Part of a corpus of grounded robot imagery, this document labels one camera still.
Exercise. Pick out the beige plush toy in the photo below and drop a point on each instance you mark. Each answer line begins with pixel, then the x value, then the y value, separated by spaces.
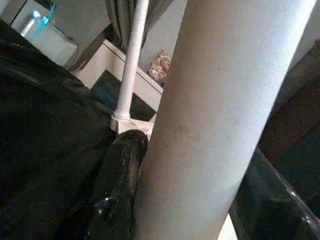
pixel 160 65

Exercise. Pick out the white low cabinet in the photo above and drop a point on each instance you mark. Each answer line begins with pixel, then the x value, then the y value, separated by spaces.
pixel 107 57

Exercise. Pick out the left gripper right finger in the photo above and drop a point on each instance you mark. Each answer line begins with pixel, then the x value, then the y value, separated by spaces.
pixel 270 210

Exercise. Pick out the dark grey hanging curtain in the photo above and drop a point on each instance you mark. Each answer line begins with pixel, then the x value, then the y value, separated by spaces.
pixel 122 20

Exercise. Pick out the white plastic table leg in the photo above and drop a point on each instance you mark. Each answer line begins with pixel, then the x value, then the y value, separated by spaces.
pixel 225 100
pixel 131 60

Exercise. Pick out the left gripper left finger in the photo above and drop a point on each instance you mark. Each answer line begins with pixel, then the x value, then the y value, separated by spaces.
pixel 117 190

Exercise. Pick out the black work mat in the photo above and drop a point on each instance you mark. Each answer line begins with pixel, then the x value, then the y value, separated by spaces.
pixel 40 125

